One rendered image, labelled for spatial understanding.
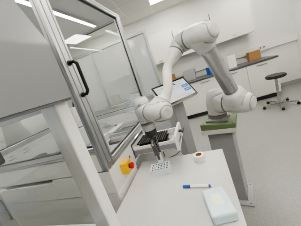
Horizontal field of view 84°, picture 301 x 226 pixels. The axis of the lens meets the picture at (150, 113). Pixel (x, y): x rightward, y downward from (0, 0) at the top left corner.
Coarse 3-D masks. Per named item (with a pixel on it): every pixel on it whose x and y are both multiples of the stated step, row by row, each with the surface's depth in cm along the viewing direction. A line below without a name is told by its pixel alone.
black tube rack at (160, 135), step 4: (160, 132) 136; (164, 132) 133; (144, 136) 140; (160, 136) 128; (140, 140) 133; (144, 140) 131; (148, 140) 127; (160, 140) 121; (164, 140) 125; (140, 144) 126; (144, 144) 130; (148, 144) 128
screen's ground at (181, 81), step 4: (176, 80) 218; (180, 80) 219; (184, 80) 221; (180, 84) 215; (188, 84) 218; (156, 88) 205; (192, 88) 215; (160, 92) 202; (184, 92) 208; (188, 92) 209; (192, 92) 210; (184, 96) 204
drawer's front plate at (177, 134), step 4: (176, 124) 133; (176, 128) 125; (180, 128) 135; (176, 132) 117; (180, 132) 130; (176, 136) 114; (176, 140) 112; (180, 140) 122; (176, 144) 113; (180, 144) 119; (180, 148) 115
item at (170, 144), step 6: (168, 132) 140; (138, 138) 141; (168, 138) 136; (162, 144) 118; (168, 144) 116; (174, 144) 115; (138, 150) 123; (144, 150) 122; (150, 150) 121; (162, 150) 119
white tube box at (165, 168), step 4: (152, 164) 112; (156, 164) 112; (160, 164) 110; (164, 164) 109; (168, 164) 107; (152, 168) 108; (156, 168) 107; (160, 168) 105; (164, 168) 104; (168, 168) 102; (152, 172) 105; (156, 172) 104; (160, 172) 104; (164, 172) 104; (168, 172) 103; (152, 176) 105
